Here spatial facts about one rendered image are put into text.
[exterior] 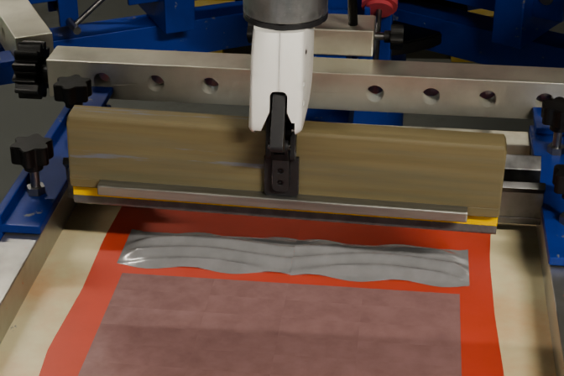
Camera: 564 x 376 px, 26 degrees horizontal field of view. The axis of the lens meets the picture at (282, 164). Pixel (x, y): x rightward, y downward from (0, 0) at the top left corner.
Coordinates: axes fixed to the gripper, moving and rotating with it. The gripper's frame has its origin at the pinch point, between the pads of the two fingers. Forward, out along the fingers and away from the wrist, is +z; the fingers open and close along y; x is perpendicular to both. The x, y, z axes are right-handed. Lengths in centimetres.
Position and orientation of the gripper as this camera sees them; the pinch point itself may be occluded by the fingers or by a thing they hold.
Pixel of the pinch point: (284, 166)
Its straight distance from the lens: 114.8
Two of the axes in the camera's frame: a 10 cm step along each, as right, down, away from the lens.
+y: -1.1, 4.5, -8.9
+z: -0.1, 8.9, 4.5
